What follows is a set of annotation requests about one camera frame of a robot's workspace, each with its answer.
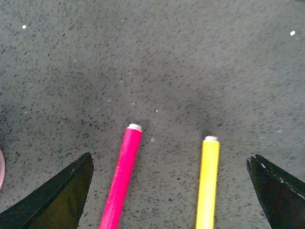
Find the pink mesh cup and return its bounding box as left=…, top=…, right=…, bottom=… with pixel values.
left=0, top=150, right=6, bottom=189

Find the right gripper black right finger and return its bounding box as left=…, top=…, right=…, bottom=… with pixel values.
left=246, top=154, right=305, bottom=229

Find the pink marker pen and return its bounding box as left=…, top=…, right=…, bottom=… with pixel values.
left=99, top=124, right=142, bottom=229

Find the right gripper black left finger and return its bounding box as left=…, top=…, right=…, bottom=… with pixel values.
left=0, top=153, right=93, bottom=229

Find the yellow marker pen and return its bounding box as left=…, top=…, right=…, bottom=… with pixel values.
left=195, top=136, right=220, bottom=229

